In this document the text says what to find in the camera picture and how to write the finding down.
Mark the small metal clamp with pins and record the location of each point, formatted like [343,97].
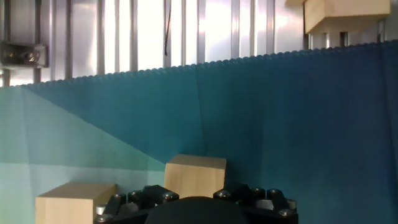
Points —
[23,55]

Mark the light wooden cube block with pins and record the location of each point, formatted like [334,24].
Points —
[345,14]
[194,175]
[68,205]

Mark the blue green white tablecloth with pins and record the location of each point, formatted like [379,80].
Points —
[280,124]

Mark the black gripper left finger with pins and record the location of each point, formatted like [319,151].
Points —
[130,207]

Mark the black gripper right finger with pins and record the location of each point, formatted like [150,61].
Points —
[270,208]

